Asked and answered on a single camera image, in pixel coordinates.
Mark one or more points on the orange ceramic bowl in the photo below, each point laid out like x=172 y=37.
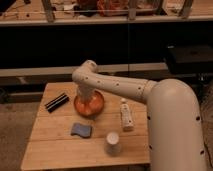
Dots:
x=90 y=108

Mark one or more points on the long wooden shelf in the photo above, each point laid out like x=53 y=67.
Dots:
x=83 y=12

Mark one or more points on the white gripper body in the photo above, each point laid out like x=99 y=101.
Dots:
x=85 y=93

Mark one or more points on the black rectangular box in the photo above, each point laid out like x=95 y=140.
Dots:
x=57 y=102

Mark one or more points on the white paper cup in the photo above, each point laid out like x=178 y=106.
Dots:
x=112 y=144

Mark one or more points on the wooden table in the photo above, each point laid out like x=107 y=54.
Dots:
x=51 y=145

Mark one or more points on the black box on floor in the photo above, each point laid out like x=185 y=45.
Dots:
x=190 y=59

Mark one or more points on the blue sponge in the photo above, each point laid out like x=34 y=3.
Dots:
x=81 y=130

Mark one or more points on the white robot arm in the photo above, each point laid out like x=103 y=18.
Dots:
x=175 y=134

